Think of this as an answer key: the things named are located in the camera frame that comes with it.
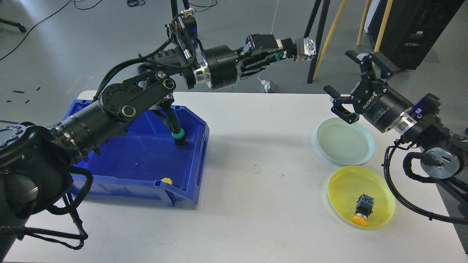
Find green push button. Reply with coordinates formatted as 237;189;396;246
275;37;317;61
171;128;188;149

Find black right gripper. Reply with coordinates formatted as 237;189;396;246
323;50;414;133

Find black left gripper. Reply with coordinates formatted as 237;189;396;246
199;34;297;90

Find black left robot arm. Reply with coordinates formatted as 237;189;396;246
1;8;303;258

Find blue plastic bin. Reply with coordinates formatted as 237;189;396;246
76;106;210;206

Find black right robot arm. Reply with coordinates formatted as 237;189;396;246
323;50;467;225

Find yellow push button front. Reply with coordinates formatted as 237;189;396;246
161;178;173;185

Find green push button back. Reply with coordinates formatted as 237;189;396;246
171;128;188;149

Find light green plate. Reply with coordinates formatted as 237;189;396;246
316;118;375;166

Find yellow plate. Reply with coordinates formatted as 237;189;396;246
327;166;396;228

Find black floor cable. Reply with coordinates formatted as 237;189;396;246
0;0;104;61

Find white cable on floor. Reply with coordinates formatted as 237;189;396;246
258;0;281;83

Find white power adapter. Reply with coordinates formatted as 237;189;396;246
261;80;278;93

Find yellow push button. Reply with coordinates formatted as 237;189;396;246
161;178;173;185
352;194;374;227

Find black stand foot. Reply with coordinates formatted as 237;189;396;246
0;17;27;33

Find black cabinet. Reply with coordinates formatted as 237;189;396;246
379;0;464;70

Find black tripod legs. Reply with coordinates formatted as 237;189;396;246
304;0;331;84

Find wooden easel legs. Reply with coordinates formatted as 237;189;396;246
313;0;395;81

